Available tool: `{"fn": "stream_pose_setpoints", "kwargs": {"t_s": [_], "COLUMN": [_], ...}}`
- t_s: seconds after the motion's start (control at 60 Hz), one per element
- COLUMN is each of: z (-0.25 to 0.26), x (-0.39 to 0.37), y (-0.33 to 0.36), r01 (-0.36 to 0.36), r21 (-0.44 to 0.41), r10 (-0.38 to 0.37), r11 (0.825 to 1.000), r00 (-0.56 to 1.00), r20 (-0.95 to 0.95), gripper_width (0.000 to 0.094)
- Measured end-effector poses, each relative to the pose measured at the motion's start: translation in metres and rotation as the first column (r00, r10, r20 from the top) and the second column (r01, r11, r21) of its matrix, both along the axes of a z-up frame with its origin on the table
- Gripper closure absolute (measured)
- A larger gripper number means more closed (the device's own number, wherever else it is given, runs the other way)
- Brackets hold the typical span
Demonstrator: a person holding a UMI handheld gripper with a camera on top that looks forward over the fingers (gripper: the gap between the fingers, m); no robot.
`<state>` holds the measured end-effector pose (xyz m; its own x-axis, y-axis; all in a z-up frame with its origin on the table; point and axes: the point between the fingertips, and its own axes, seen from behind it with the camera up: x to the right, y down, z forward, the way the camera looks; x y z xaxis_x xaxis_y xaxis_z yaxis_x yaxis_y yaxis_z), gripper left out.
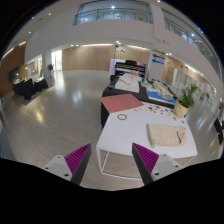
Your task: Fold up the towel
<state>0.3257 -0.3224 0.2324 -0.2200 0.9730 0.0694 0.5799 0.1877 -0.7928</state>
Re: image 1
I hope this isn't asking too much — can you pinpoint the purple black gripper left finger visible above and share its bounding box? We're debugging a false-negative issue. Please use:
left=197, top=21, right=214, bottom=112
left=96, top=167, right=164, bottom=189
left=43, top=144, right=92, bottom=185

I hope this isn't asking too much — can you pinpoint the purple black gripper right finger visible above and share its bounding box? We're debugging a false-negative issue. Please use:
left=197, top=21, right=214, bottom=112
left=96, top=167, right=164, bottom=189
left=132, top=143, right=182, bottom=185

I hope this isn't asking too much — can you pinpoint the beige folded towel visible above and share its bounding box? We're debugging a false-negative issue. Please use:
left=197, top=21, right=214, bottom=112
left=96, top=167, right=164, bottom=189
left=147, top=124, right=187, bottom=148

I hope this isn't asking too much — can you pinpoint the white square table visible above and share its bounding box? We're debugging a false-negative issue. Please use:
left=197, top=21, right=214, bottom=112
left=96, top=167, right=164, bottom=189
left=95, top=101, right=198, bottom=181

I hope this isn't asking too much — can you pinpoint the colourful sticker cluster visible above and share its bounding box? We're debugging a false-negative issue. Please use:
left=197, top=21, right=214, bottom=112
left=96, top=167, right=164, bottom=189
left=133, top=103, right=186, bottom=126

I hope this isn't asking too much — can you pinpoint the potted green plant yellow pot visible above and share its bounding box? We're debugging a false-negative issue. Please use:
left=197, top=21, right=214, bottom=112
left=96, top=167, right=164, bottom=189
left=174, top=83, right=198, bottom=118

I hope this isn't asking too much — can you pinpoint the pink paper sheet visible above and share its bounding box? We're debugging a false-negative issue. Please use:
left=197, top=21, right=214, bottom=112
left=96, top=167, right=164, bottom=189
left=101, top=94, right=143, bottom=113

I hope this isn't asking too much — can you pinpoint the blue base building model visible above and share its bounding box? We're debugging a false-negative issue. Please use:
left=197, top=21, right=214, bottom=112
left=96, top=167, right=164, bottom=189
left=146, top=81, right=176, bottom=104

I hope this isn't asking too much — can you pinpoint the black display table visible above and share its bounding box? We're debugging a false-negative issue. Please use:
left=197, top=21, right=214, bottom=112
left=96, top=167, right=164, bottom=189
left=100, top=75, right=178, bottom=128

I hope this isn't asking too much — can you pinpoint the white architectural model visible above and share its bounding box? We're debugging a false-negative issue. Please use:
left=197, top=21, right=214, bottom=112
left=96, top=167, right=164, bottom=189
left=115, top=73, right=139, bottom=93

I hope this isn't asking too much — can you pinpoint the black covered table left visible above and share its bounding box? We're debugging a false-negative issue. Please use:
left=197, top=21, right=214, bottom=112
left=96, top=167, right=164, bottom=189
left=13, top=79, right=48, bottom=100

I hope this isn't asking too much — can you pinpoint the black piano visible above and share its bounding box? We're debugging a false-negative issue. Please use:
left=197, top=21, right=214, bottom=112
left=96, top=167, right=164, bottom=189
left=115, top=62, right=145, bottom=77

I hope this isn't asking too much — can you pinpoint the distant potted plant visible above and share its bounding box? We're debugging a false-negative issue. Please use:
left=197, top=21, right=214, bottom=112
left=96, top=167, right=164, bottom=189
left=47, top=64, right=54, bottom=77

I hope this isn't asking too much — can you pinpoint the direction sign with arrows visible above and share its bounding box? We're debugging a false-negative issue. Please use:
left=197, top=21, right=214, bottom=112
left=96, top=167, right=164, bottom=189
left=152, top=49, right=165, bottom=64

